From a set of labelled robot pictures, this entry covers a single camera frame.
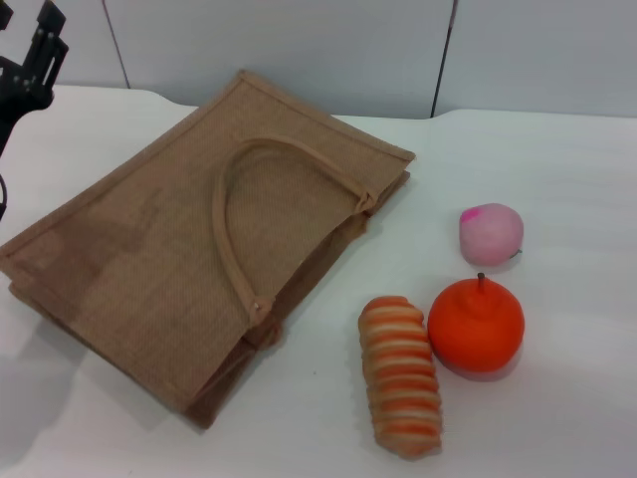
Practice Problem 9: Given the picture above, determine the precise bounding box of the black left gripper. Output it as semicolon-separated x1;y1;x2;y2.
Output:
0;0;71;161

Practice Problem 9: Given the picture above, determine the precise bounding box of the brown jute handbag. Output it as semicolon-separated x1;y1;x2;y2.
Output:
0;69;417;432

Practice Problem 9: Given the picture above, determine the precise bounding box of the pink toy peach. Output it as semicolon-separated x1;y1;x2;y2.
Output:
458;201;526;266

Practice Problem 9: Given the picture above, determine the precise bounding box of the striped orange bread loaf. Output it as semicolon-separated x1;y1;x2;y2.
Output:
357;295;445;457

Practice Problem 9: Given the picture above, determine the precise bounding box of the orange toy fruit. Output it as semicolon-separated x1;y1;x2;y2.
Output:
426;272;527;374

